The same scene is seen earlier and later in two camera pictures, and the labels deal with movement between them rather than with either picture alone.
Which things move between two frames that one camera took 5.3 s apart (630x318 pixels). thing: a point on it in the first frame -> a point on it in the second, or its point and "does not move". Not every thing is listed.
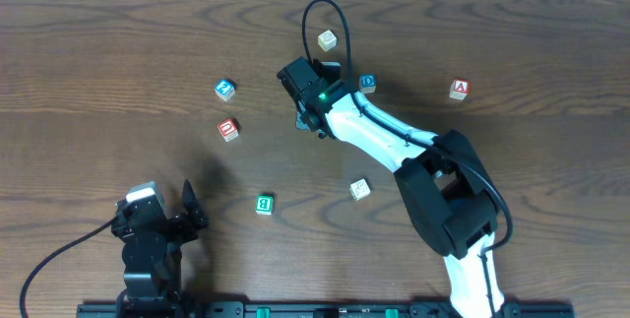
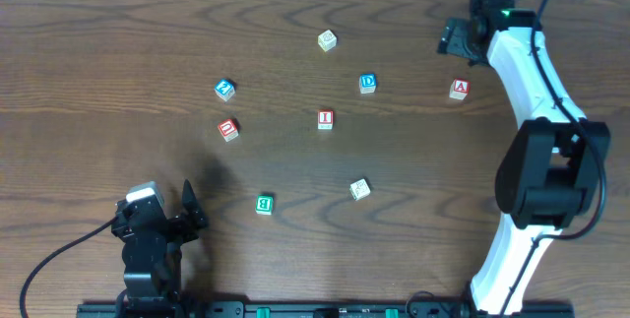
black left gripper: (176, 222) does not move
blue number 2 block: (224, 89) does not move
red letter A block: (459, 89) does not move
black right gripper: (305, 124) -> (458, 39)
